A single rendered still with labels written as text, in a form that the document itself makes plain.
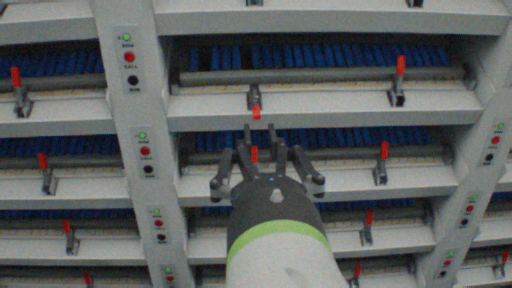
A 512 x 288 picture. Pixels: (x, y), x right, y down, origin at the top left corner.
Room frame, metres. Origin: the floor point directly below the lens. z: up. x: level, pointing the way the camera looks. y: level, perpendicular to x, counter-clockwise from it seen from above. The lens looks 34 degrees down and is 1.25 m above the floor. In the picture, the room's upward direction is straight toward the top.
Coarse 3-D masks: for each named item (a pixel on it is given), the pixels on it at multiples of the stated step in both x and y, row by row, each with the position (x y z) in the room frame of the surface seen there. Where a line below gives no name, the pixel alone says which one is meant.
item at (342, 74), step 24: (192, 72) 0.72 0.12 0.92; (216, 72) 0.72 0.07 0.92; (240, 72) 0.72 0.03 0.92; (264, 72) 0.72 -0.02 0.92; (288, 72) 0.72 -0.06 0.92; (312, 72) 0.73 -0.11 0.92; (336, 72) 0.73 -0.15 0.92; (360, 72) 0.73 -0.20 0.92; (384, 72) 0.73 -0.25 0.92; (408, 72) 0.74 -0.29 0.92; (432, 72) 0.74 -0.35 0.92; (456, 72) 0.74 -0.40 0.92
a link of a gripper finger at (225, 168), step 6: (228, 150) 0.45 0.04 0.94; (222, 156) 0.43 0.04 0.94; (228, 156) 0.43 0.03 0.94; (222, 162) 0.41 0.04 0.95; (228, 162) 0.41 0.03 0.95; (222, 168) 0.40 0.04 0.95; (228, 168) 0.40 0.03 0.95; (222, 174) 0.38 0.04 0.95; (228, 174) 0.39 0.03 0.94; (216, 180) 0.37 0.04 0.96; (222, 180) 0.37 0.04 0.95; (228, 180) 0.39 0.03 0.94; (210, 186) 0.36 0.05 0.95; (216, 186) 0.36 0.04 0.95; (216, 198) 0.36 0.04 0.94
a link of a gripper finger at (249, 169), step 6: (240, 144) 0.46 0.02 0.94; (240, 150) 0.45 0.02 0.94; (246, 150) 0.45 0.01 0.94; (240, 156) 0.43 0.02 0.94; (246, 156) 0.43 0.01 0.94; (240, 162) 0.43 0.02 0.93; (246, 162) 0.41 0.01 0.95; (252, 162) 0.41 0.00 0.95; (240, 168) 0.43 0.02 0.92; (246, 168) 0.39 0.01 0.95; (252, 168) 0.39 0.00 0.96; (246, 174) 0.39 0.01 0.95; (252, 174) 0.37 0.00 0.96; (258, 174) 0.37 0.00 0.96
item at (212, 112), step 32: (256, 32) 0.83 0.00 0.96; (288, 32) 0.83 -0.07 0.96; (320, 32) 0.83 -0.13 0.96; (352, 32) 0.84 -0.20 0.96; (480, 64) 0.73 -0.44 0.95; (192, 96) 0.69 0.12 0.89; (224, 96) 0.69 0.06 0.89; (288, 96) 0.70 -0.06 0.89; (320, 96) 0.70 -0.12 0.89; (352, 96) 0.70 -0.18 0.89; (384, 96) 0.70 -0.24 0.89; (416, 96) 0.71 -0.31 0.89; (448, 96) 0.71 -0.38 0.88; (480, 96) 0.70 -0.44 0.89; (192, 128) 0.66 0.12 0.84; (224, 128) 0.67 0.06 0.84; (256, 128) 0.67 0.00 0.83
